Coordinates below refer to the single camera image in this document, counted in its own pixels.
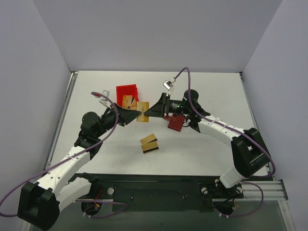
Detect gold card with logo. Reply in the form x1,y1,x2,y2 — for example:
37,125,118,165
137,101,149,122

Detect red leather card holder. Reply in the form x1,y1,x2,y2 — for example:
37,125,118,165
163,114,185,132

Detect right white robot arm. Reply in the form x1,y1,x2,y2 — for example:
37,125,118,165
144,90,270,197

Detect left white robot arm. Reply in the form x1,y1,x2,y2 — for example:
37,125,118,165
17,104,141,231

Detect gold cards in bin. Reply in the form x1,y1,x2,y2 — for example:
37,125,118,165
122,95,137,110

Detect gold card upper left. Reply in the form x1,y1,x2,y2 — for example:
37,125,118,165
140,133,157,145

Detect gold card magnetic stripe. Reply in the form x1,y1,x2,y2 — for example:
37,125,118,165
141,141,159,154

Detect red plastic bin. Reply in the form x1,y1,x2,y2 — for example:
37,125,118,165
116,84,139,106

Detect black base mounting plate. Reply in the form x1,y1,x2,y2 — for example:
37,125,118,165
70,173,243,212

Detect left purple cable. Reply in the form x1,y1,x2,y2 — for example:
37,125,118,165
0,91,120,216

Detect purple cable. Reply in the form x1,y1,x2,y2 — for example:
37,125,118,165
172,67,277,175
0,91,120,216

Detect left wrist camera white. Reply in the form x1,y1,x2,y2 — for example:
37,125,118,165
99,90,110,107

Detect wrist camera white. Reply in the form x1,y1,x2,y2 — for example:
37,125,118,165
163,80,174,95
99,90,110,107

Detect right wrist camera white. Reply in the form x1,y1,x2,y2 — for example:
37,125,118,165
163,80,174,95

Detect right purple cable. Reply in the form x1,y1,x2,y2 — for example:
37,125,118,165
172,67,277,175

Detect aluminium front rail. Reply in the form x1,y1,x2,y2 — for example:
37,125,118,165
211,179,289,202

